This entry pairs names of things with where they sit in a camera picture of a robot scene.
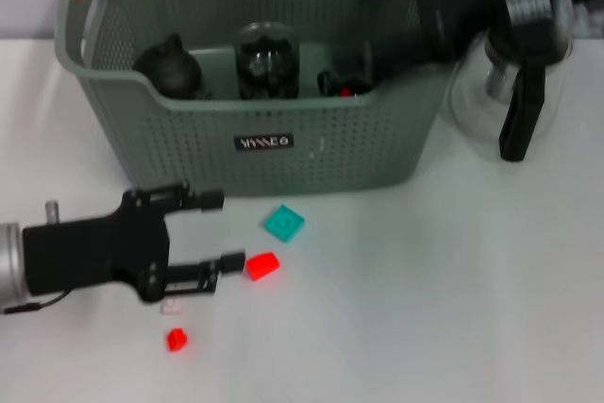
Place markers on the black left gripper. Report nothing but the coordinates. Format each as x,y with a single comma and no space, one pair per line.
94,252

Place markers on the bright red sloped block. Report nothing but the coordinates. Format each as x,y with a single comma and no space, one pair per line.
262,265

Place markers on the teal square building block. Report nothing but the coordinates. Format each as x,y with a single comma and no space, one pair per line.
283,223

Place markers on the clear white block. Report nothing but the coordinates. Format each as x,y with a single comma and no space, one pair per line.
172,307

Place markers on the small red building block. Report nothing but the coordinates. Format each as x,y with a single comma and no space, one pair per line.
177,339

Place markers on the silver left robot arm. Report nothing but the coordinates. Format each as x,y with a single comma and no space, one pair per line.
9,266

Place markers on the grey-green perforated storage bin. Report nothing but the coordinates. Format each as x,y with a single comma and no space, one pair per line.
307,162

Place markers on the metal plug right gripper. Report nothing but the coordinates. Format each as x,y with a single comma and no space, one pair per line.
538,6

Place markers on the metal plug gripper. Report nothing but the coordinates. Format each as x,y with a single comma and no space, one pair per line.
538,6
52,213

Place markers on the glass teapot black lid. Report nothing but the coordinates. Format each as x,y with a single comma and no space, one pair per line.
519,105

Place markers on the small black clay teapot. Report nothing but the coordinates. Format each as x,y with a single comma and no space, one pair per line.
172,70

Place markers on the metal plug left gripper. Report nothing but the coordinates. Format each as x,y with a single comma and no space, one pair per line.
52,213

